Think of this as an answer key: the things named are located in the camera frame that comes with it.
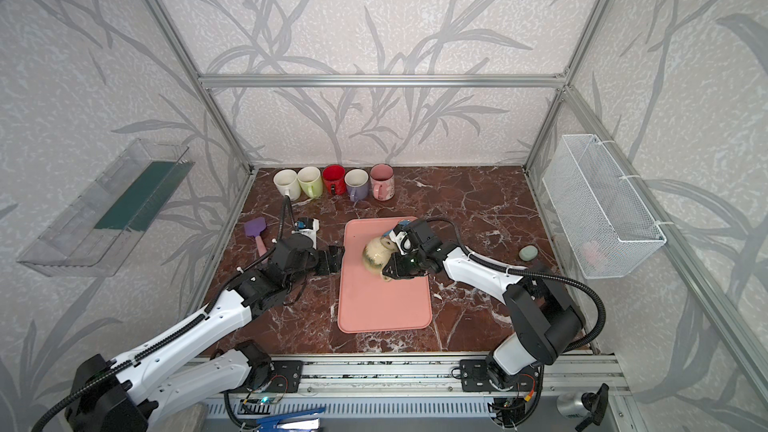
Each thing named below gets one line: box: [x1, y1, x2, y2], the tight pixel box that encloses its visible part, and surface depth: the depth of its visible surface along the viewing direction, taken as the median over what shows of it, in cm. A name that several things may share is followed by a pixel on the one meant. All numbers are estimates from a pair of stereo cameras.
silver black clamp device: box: [556, 383, 610, 432], surface depth 61 cm
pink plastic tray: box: [338, 218, 433, 334], surface depth 86 cm
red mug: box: [322, 164, 347, 196], surface depth 110 cm
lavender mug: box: [344, 168, 370, 202], surface depth 109 cm
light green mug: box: [297, 166, 323, 199], surface depth 107 cm
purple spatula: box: [244, 217, 267, 257], surface depth 104 cm
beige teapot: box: [362, 236, 399, 282], surface depth 85 cm
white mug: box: [273, 169, 301, 201], surface depth 107 cm
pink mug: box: [370, 163, 395, 202], surface depth 107 cm
